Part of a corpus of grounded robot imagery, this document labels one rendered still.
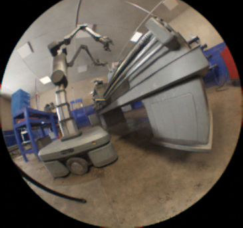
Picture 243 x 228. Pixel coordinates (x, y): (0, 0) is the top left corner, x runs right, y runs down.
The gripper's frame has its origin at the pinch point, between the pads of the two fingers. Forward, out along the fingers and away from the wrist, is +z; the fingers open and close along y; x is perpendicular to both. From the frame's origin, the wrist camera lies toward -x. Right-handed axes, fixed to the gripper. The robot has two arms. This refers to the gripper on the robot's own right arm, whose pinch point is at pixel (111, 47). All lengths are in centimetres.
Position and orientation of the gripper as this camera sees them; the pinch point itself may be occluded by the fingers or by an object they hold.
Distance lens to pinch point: 90.9
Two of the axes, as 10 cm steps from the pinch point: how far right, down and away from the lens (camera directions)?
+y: -3.9, 1.6, 9.1
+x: -5.9, 7.2, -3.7
